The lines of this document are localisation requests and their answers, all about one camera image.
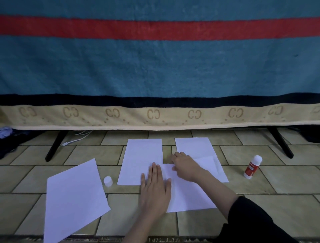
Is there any person's left hand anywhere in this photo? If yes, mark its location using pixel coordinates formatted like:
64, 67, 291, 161
139, 162, 173, 217

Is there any person's right hand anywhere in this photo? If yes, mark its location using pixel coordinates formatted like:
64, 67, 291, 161
170, 151, 208, 183

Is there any person's left forearm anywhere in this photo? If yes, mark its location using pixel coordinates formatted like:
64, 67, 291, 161
122, 213, 166, 243

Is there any person's right forearm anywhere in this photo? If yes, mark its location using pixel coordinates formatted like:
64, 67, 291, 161
199, 170, 241, 221

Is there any large white paper sheet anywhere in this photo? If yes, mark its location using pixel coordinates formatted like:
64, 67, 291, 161
43, 158, 111, 243

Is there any red white glue stick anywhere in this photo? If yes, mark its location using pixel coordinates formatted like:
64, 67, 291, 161
243, 155, 263, 180

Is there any black sleeve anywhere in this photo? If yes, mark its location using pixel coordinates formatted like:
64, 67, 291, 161
212, 196, 298, 243

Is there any black stand leg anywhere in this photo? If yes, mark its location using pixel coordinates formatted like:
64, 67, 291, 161
266, 126, 294, 159
45, 130, 69, 162

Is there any teal red striped blanket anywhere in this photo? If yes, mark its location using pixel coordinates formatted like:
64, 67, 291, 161
0, 0, 320, 131

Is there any dark clothing pile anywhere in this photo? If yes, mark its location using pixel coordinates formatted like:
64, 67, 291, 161
0, 127, 43, 160

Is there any white blue patterned cloth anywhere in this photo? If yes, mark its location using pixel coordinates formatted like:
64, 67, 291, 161
0, 126, 13, 140

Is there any white cable with plug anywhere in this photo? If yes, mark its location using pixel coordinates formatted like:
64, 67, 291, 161
61, 130, 94, 147

